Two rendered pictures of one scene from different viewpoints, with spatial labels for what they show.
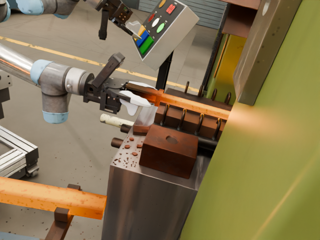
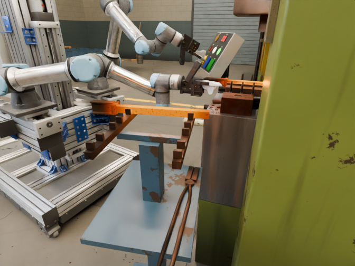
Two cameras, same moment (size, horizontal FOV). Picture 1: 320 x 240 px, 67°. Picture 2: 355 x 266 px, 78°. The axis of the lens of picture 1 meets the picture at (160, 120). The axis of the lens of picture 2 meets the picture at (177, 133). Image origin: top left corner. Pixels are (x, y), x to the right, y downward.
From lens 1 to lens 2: 0.44 m
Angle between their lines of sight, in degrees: 13
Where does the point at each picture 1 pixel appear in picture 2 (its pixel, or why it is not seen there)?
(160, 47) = (220, 63)
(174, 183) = (242, 117)
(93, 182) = not seen: hidden behind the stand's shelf
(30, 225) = not seen: hidden behind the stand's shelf
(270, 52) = (273, 17)
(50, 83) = (161, 84)
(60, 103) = (166, 97)
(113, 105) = (198, 91)
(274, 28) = (273, 7)
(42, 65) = (156, 75)
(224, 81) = not seen: hidden behind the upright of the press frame
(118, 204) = (210, 141)
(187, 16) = (236, 39)
